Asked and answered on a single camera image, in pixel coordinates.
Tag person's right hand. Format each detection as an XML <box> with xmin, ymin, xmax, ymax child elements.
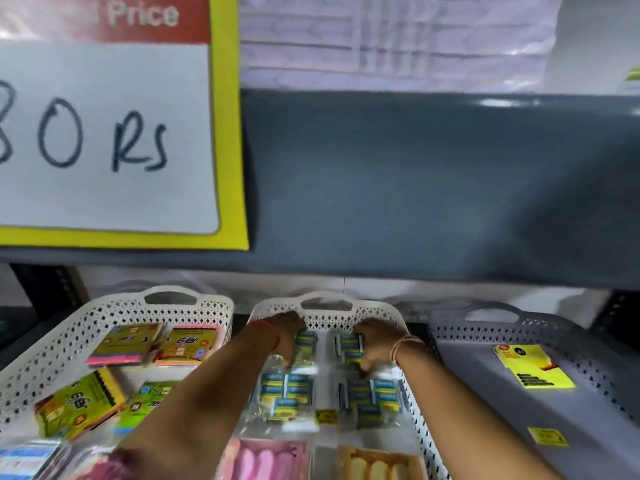
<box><xmin>352</xmin><ymin>317</ymin><xmax>409</xmax><ymax>375</ymax></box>

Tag person's left hand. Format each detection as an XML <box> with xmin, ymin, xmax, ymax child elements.
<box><xmin>269</xmin><ymin>310</ymin><xmax>309</xmax><ymax>371</ymax></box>

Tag white perforated basket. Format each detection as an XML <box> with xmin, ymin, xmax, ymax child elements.
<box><xmin>215</xmin><ymin>290</ymin><xmax>453</xmax><ymax>480</ymax></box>
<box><xmin>0</xmin><ymin>285</ymin><xmax>235</xmax><ymax>480</ymax></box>

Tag group of staple packs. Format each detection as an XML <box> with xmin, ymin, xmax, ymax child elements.
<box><xmin>255</xmin><ymin>330</ymin><xmax>406</xmax><ymax>429</ymax></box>

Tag sticky notes pack orange edge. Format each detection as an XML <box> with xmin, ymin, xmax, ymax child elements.
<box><xmin>152</xmin><ymin>324</ymin><xmax>221</xmax><ymax>367</ymax></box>

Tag orange eraser box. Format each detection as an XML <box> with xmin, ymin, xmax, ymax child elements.
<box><xmin>337</xmin><ymin>444</ymin><xmax>427</xmax><ymax>480</ymax></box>

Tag grey perforated basket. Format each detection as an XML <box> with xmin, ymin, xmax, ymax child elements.
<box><xmin>427</xmin><ymin>303</ymin><xmax>640</xmax><ymax>480</ymax></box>

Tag pink eraser box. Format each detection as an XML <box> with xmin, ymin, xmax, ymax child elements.
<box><xmin>215</xmin><ymin>438</ymin><xmax>311</xmax><ymax>480</ymax></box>

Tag yellow note pad black print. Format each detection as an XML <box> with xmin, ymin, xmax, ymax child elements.
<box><xmin>492</xmin><ymin>343</ymin><xmax>577</xmax><ymax>391</ymax></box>

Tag green sticky notes pack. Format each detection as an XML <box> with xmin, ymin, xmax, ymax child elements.
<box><xmin>113</xmin><ymin>380</ymin><xmax>179</xmax><ymax>438</ymax></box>

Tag sticky notes pack pink edge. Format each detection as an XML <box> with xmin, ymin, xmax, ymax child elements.
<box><xmin>85</xmin><ymin>323</ymin><xmax>165</xmax><ymax>368</ymax></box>

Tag clear box blue label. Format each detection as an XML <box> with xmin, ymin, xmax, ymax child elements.
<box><xmin>0</xmin><ymin>442</ymin><xmax>63</xmax><ymax>480</ymax></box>

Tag person's right forearm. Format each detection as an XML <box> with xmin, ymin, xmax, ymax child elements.
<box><xmin>397</xmin><ymin>339</ymin><xmax>561</xmax><ymax>480</ymax></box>

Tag person's left forearm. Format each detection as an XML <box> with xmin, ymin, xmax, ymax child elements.
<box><xmin>112</xmin><ymin>322</ymin><xmax>281</xmax><ymax>480</ymax></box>

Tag pink patterned left sleeve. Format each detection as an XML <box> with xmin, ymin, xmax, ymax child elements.
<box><xmin>65</xmin><ymin>444</ymin><xmax>146</xmax><ymax>480</ymax></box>

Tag green yellow price sign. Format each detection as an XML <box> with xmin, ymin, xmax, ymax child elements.
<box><xmin>0</xmin><ymin>0</ymin><xmax>250</xmax><ymax>251</ymax></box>

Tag stack of white notebooks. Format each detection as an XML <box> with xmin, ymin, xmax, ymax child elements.
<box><xmin>239</xmin><ymin>0</ymin><xmax>563</xmax><ymax>91</ymax></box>

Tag beige thread bracelet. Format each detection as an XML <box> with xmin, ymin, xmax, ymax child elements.
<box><xmin>389</xmin><ymin>334</ymin><xmax>426</xmax><ymax>368</ymax></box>

